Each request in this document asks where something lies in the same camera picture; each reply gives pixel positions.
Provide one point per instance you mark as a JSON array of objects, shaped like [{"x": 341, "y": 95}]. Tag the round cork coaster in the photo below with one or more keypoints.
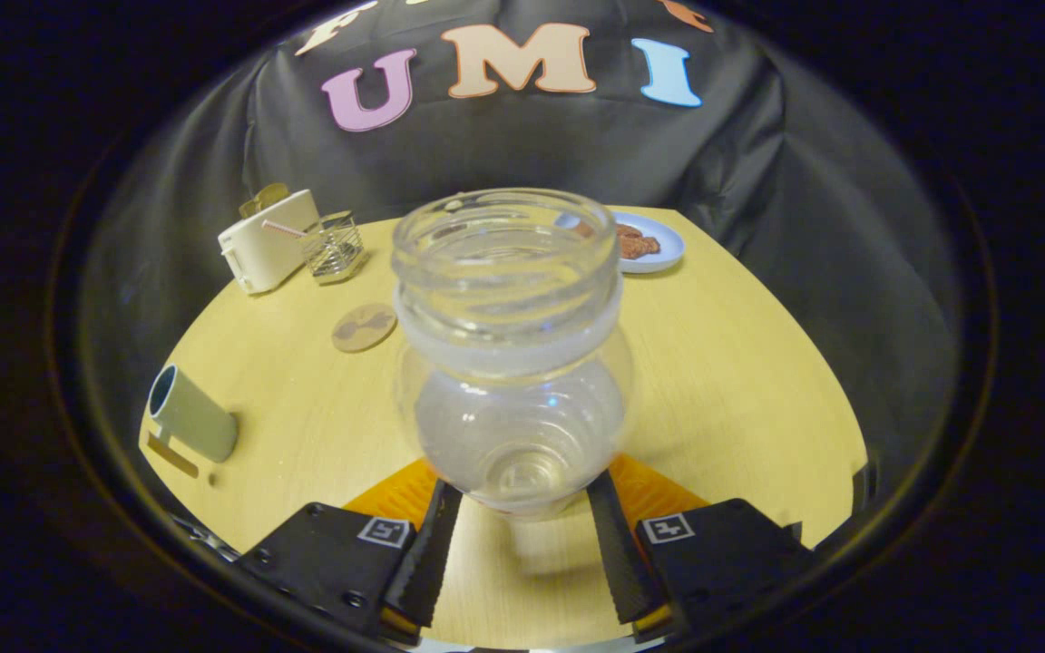
[{"x": 364, "y": 328}]

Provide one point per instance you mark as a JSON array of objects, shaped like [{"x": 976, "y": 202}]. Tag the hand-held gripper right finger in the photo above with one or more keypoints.
[{"x": 618, "y": 562}]

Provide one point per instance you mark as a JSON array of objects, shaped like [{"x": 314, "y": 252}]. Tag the clear plastic bottle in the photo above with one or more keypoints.
[{"x": 513, "y": 363}]

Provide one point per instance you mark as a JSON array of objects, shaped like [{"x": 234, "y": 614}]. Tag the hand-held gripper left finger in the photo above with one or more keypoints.
[{"x": 427, "y": 562}]

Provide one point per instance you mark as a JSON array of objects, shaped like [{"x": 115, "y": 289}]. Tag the light wooden table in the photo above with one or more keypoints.
[{"x": 722, "y": 399}]

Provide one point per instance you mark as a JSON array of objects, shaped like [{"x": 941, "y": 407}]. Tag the brown meat piece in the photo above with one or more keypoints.
[
  {"x": 628, "y": 231},
  {"x": 640, "y": 247}
]

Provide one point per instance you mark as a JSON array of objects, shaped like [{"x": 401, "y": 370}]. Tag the white toaster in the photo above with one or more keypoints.
[{"x": 264, "y": 254}]

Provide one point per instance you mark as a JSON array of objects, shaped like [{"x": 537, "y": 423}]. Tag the brown toast slice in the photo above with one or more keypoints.
[{"x": 264, "y": 198}]

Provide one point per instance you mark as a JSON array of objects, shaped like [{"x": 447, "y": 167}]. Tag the grey-green cup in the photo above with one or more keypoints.
[{"x": 200, "y": 422}]

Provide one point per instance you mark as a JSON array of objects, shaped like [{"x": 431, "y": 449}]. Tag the ribbed glass holder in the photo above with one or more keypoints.
[{"x": 334, "y": 249}]

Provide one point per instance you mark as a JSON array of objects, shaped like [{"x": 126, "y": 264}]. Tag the pink straw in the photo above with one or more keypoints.
[{"x": 282, "y": 228}]

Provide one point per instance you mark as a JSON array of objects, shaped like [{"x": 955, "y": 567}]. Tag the light blue plate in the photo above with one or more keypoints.
[{"x": 663, "y": 258}]

